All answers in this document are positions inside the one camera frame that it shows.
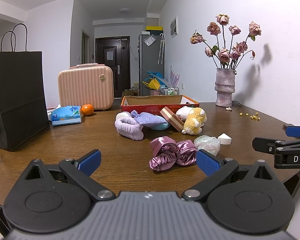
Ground white plastic bundle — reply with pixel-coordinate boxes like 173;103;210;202
194;135;221;156

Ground pink satin scrunchie bonnet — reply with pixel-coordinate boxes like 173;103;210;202
149;136;198;172

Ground white yellow plush dog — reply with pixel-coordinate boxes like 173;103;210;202
176;106;207;135

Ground blue plush toy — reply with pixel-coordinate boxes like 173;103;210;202
151;122;170;131

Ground purple drawstring pouch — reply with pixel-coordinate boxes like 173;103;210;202
130;110;167;128

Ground yellow popcorn crumbs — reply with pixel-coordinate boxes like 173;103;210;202
239;112;261;121

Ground blue tissue pack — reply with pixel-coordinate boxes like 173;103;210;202
51;106;82;126

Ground orange fruit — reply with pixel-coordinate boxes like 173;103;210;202
81;104;94;116

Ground pink textured vase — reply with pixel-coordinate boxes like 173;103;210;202
215;68;235;107

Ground black paper shopping bag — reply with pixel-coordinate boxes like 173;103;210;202
0;23;50;152

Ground pink ribbed suitcase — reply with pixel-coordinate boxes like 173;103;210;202
57;63;114;110

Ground red cardboard box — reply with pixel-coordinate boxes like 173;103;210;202
121;95;199;115

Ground cardboard box on floor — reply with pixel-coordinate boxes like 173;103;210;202
122;89;139;96

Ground blue yellow bags pile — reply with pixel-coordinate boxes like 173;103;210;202
142;72;167;90

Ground dried pink roses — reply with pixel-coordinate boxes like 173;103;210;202
190;14;262;71

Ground dark entrance door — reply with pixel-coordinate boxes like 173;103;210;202
95;36;130;98

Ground hanging umbrella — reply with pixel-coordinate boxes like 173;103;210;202
158;33;165;64

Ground grey refrigerator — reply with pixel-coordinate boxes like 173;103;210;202
139;34;165;96

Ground yellow box on refrigerator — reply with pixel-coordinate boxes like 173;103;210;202
145;26;163;31

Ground wire cart with bottles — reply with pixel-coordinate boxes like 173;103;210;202
159;85;179;95

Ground wall electrical panel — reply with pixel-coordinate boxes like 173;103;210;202
170;16;178;38

